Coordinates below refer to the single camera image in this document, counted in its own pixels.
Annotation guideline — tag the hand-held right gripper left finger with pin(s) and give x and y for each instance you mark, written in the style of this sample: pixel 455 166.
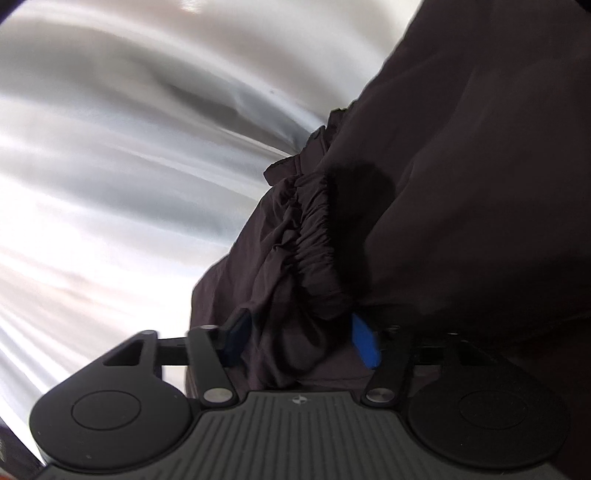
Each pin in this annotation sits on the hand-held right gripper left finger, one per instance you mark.
pixel 240 333

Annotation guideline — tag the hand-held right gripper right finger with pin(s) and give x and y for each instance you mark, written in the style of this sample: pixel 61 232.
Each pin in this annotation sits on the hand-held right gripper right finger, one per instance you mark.
pixel 367 344

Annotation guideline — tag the dark brown garment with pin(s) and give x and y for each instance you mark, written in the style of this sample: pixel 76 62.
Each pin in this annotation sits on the dark brown garment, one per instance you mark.
pixel 415 184

